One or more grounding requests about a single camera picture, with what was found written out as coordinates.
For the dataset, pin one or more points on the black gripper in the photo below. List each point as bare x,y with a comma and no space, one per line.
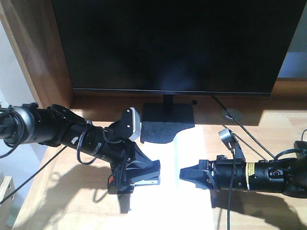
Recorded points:
111,144
220,174

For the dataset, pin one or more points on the black orange stapler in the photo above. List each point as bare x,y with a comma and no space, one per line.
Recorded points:
124,179

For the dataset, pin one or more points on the white paper sheets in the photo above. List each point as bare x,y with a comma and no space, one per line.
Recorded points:
174,204

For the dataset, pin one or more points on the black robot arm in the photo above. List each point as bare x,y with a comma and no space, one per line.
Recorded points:
57,125
286,174

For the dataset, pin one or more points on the black monitor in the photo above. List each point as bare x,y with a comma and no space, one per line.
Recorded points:
176,46

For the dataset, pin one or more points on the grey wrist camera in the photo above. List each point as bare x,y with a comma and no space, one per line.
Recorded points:
226,135
132,123

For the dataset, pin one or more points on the grey desk cable grommet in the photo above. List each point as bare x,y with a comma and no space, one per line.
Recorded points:
231,114

